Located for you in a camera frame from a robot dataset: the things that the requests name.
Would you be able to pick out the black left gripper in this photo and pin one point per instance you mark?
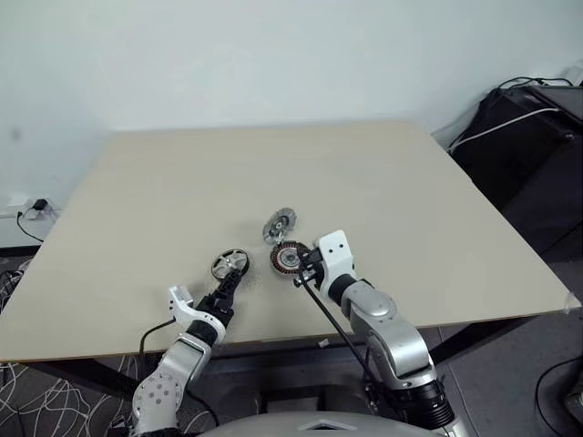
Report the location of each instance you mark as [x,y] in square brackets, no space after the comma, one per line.
[216,308]

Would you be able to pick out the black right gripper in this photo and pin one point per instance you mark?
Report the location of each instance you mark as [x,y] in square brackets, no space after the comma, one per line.
[316,273]

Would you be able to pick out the motor housing with copper windings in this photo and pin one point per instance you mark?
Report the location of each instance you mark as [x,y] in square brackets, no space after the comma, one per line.
[284,259]

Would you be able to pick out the silver spoked rotor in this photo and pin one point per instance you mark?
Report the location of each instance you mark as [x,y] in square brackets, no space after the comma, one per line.
[230,261]

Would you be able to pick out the silver round motor lid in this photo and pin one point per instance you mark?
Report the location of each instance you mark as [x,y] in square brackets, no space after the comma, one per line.
[278,225]

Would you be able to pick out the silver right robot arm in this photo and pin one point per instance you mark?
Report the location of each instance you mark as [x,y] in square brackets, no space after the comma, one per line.
[387,328]

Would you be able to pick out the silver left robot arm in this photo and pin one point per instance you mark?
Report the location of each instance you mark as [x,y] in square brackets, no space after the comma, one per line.
[164,382]

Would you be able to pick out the small white table-edge clip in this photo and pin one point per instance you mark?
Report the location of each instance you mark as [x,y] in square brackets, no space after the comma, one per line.
[324,343]

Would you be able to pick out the silver robot torso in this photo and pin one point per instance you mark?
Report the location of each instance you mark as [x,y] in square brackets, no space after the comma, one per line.
[319,425]

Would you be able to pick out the black plug adapter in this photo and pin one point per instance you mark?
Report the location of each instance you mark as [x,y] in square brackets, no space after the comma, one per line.
[40,204]

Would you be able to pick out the large black bag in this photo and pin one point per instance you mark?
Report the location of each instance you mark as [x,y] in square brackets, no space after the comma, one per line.
[524,164]

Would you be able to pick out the clear tape piece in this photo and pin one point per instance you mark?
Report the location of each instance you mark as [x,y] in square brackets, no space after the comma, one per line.
[572,302]

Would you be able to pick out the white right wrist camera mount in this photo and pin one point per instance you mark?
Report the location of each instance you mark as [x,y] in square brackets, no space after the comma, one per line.
[337,255]

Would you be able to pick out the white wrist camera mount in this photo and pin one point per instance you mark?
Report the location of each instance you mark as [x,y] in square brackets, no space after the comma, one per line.
[337,255]
[182,306]

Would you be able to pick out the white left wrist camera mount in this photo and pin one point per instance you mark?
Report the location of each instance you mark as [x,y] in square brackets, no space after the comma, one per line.
[182,306]

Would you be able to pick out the white wall power strip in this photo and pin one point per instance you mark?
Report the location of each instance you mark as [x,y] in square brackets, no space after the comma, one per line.
[11,205]

